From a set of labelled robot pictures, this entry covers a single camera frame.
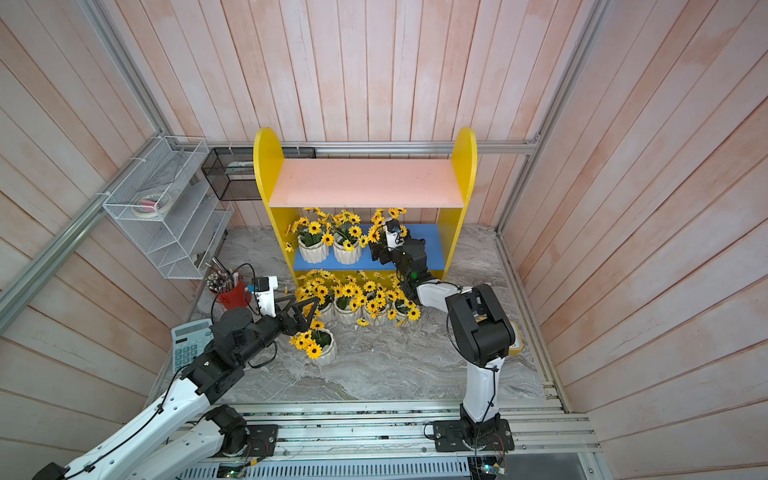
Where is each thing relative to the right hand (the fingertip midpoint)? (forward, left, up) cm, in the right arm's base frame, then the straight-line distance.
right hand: (380, 230), depth 92 cm
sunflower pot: (-6, +20, +2) cm, 21 cm away
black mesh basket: (+22, +53, +6) cm, 58 cm away
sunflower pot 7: (-22, +1, -9) cm, 24 cm away
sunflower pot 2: (-5, +10, +2) cm, 11 cm away
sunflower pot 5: (-17, +18, -6) cm, 26 cm away
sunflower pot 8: (-22, -7, -13) cm, 27 cm away
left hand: (-28, +17, +2) cm, 33 cm away
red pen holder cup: (-17, +45, -13) cm, 50 cm away
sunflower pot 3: (-7, +1, +8) cm, 11 cm away
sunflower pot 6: (-22, +10, -4) cm, 24 cm away
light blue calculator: (-30, +57, -17) cm, 67 cm away
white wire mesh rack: (-13, +53, +8) cm, 55 cm away
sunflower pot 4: (-36, +15, -5) cm, 39 cm away
